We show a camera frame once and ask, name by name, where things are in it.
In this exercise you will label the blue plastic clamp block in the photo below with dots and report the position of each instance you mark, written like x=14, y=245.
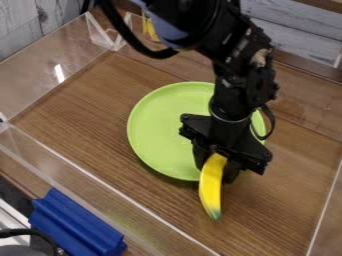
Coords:
x=82, y=234

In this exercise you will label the yellow labelled tin can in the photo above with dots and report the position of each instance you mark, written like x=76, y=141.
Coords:
x=149, y=28

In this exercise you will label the green round plate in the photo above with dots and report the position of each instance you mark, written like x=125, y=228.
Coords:
x=154, y=123

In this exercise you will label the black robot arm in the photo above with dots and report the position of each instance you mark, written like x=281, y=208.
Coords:
x=211, y=27

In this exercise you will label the yellow toy banana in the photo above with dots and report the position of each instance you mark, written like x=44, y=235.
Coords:
x=210, y=185

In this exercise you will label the clear acrylic front wall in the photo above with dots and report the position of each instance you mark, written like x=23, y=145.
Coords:
x=38, y=169

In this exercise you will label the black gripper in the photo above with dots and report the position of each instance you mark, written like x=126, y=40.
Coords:
x=231, y=138

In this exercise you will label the clear acrylic corner bracket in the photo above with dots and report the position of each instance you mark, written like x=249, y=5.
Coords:
x=106, y=38

